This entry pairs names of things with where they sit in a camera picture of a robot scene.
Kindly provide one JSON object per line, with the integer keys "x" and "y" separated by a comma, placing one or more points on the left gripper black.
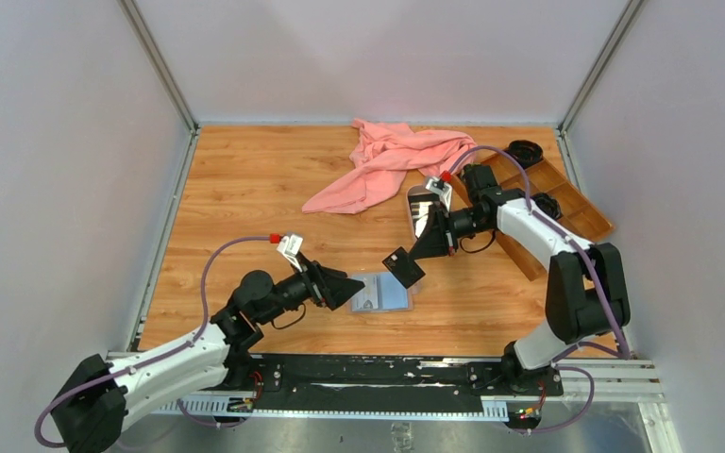
{"x": 328, "y": 287}

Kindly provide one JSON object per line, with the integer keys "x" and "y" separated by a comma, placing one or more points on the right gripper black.
{"x": 437, "y": 239}

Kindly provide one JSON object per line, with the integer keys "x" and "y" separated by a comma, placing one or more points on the black credit card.
{"x": 403, "y": 268}

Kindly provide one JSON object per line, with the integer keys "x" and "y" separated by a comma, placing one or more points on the pink card holder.
{"x": 393, "y": 297}

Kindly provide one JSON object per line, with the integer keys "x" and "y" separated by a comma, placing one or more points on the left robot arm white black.
{"x": 101, "y": 399}

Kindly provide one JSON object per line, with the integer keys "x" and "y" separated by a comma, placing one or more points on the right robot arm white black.
{"x": 586, "y": 288}

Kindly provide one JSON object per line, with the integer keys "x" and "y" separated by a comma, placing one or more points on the white VIP card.
{"x": 367, "y": 299}

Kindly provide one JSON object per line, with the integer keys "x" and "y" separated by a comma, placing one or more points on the pink oval card tray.
{"x": 419, "y": 201}

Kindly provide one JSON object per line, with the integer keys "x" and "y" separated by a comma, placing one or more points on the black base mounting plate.
{"x": 403, "y": 384}

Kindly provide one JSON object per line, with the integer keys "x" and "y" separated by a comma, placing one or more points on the pink cloth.
{"x": 383, "y": 156}

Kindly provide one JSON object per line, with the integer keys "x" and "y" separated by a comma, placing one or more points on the black coiled item near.
{"x": 547, "y": 204}

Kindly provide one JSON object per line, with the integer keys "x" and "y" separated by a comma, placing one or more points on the brown divided wooden tray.
{"x": 579, "y": 215}

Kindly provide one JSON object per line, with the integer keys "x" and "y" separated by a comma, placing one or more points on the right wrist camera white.
{"x": 441, "y": 188}

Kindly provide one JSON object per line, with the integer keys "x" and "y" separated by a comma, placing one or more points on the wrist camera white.
{"x": 289, "y": 246}
{"x": 441, "y": 188}

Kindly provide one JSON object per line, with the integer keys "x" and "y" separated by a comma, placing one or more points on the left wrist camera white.
{"x": 289, "y": 246}

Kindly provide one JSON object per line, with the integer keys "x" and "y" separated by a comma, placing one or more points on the aluminium rail frame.
{"x": 584, "y": 380}

